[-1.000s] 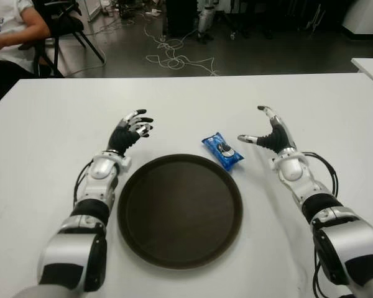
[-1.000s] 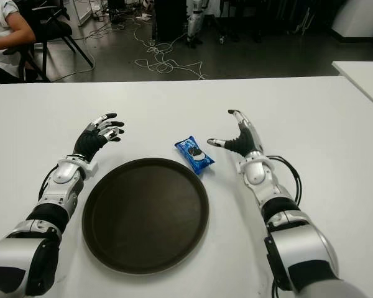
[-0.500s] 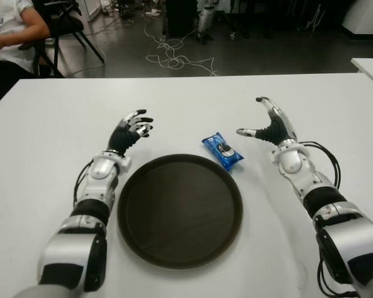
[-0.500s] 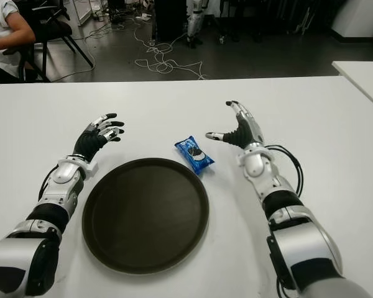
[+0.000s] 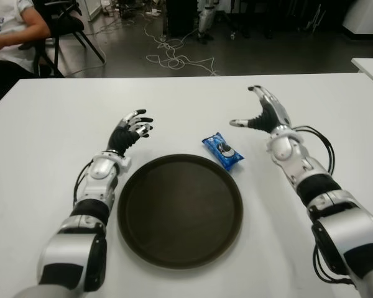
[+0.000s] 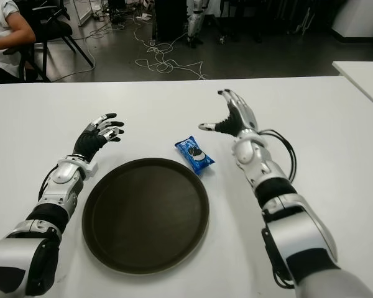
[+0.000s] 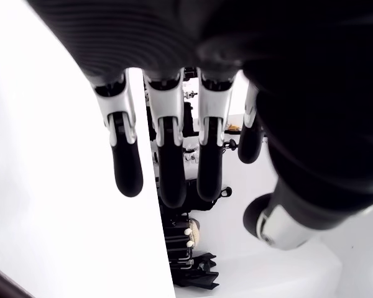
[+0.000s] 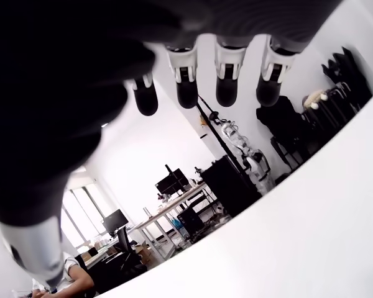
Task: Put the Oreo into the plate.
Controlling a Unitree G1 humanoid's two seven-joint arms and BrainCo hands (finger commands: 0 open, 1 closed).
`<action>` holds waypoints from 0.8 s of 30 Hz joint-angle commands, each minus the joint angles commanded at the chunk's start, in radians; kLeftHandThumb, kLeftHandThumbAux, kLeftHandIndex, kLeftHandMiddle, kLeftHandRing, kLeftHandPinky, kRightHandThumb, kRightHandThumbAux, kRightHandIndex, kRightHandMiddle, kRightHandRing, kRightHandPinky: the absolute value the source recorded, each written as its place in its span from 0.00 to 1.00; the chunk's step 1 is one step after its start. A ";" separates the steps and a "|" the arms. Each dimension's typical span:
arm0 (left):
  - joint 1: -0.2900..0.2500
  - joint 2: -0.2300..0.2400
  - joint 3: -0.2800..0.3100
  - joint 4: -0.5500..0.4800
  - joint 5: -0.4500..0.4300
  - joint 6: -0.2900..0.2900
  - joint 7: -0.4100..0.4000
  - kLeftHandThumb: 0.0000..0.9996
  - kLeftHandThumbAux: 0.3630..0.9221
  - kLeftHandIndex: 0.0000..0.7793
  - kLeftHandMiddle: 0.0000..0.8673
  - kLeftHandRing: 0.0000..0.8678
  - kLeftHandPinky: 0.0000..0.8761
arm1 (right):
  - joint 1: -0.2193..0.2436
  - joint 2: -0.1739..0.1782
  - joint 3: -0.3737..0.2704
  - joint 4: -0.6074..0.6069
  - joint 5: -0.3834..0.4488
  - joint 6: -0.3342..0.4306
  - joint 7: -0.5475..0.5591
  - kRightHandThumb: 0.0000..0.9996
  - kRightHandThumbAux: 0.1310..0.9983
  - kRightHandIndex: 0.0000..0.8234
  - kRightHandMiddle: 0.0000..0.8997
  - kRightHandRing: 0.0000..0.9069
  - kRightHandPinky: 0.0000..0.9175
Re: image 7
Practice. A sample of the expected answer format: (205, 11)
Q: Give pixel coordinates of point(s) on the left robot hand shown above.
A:
(267, 46)

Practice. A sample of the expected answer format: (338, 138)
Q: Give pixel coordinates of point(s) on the beige plush toy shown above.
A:
(194, 229)

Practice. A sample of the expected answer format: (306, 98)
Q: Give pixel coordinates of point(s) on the stacked black hard cases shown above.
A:
(174, 242)

